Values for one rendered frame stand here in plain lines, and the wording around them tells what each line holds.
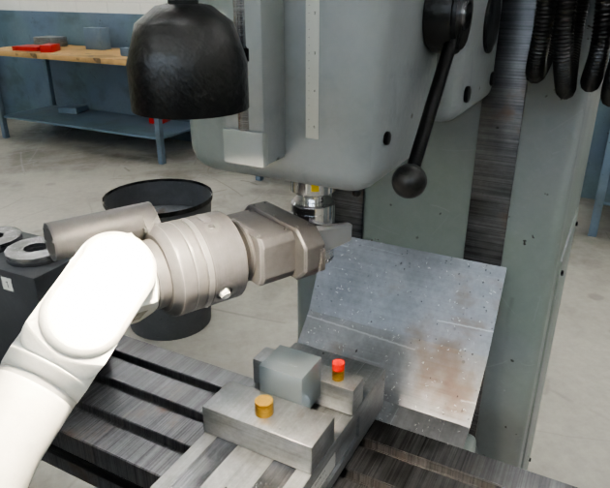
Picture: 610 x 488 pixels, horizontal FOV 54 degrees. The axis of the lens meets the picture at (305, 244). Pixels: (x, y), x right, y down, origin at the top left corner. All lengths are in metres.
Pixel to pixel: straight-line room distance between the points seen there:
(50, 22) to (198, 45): 6.97
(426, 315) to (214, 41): 0.74
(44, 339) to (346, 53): 0.32
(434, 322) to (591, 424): 1.55
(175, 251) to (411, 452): 0.46
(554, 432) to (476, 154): 1.61
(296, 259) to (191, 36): 0.30
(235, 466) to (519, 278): 0.54
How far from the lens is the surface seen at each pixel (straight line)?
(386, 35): 0.50
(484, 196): 0.97
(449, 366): 1.01
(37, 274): 0.95
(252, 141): 0.50
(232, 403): 0.75
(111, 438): 0.90
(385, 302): 1.04
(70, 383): 0.49
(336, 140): 0.51
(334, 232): 0.63
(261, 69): 0.49
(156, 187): 2.92
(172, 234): 0.54
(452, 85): 0.67
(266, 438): 0.72
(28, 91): 7.82
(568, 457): 2.33
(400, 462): 0.84
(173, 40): 0.35
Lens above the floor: 1.48
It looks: 24 degrees down
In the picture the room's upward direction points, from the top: straight up
